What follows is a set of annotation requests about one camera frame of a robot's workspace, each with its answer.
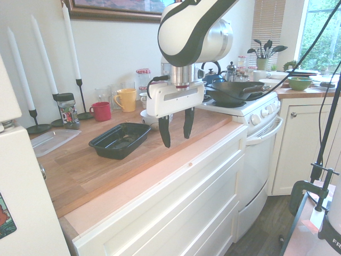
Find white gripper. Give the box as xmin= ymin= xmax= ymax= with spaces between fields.
xmin=145 ymin=79 xmax=206 ymax=149

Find white bowl with swirl pattern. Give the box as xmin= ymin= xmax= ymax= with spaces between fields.
xmin=140 ymin=109 xmax=174 ymax=131

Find yellow mug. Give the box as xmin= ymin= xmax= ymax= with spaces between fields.
xmin=113 ymin=88 xmax=137 ymax=113

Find black plastic food container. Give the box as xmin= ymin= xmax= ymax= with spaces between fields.
xmin=88 ymin=123 xmax=152 ymax=161

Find glass jar with checkered lid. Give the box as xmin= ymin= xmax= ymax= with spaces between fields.
xmin=135 ymin=68 xmax=152 ymax=94

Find blue kettle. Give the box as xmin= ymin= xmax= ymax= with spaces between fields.
xmin=201 ymin=60 xmax=227 ymax=86

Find black wok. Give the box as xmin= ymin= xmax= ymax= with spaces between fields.
xmin=205 ymin=81 xmax=271 ymax=105

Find white drawer cabinet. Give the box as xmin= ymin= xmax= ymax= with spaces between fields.
xmin=71 ymin=125 xmax=248 ymax=256

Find red mug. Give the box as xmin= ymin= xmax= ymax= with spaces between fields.
xmin=89 ymin=101 xmax=112 ymax=122

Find glass french press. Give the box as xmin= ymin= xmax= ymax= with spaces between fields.
xmin=226 ymin=61 xmax=238 ymax=83

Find white stove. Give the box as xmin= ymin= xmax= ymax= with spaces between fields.
xmin=198 ymin=89 xmax=283 ymax=243

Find stacked small jars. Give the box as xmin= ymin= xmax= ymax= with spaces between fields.
xmin=237 ymin=55 xmax=247 ymax=75

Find plain white mug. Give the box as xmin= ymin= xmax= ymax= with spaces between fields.
xmin=252 ymin=70 xmax=272 ymax=82

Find white serving bowl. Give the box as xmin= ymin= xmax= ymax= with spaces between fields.
xmin=258 ymin=78 xmax=283 ymax=92

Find spice jar with black lid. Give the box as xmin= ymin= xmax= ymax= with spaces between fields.
xmin=54 ymin=92 xmax=80 ymax=131

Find shallow white dish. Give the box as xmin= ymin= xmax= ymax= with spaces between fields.
xmin=269 ymin=71 xmax=291 ymax=80

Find white cabinet with knob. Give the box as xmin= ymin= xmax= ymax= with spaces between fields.
xmin=271 ymin=97 xmax=341 ymax=197

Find clear plastic container lid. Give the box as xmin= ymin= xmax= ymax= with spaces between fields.
xmin=30 ymin=129 xmax=82 ymax=158

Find wooden framed picture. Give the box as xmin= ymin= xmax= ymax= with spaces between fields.
xmin=60 ymin=0 xmax=171 ymax=23

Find green bowl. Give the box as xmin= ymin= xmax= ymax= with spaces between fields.
xmin=287 ymin=76 xmax=314 ymax=91

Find tall white taper candle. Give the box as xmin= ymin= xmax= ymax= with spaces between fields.
xmin=30 ymin=14 xmax=59 ymax=94
xmin=7 ymin=26 xmax=36 ymax=110
xmin=61 ymin=2 xmax=82 ymax=80

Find beige window blinds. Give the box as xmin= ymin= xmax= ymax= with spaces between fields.
xmin=251 ymin=0 xmax=287 ymax=58

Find green screw clamp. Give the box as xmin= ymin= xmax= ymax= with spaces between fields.
xmin=289 ymin=167 xmax=340 ymax=217

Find white refrigerator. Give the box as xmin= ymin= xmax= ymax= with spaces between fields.
xmin=0 ymin=53 xmax=71 ymax=256

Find pink robot mounting table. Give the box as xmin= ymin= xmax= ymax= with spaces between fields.
xmin=282 ymin=181 xmax=341 ymax=256

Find window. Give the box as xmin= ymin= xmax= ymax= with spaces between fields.
xmin=294 ymin=0 xmax=341 ymax=75

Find colourful fridge sticker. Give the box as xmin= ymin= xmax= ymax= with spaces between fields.
xmin=0 ymin=191 xmax=17 ymax=239

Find thin black cable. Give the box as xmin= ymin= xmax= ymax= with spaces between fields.
xmin=318 ymin=66 xmax=341 ymax=163

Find black camera stand pole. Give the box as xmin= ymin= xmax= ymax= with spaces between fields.
xmin=310 ymin=74 xmax=341 ymax=211

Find black camera cable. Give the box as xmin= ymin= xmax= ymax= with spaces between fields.
xmin=206 ymin=0 xmax=341 ymax=103

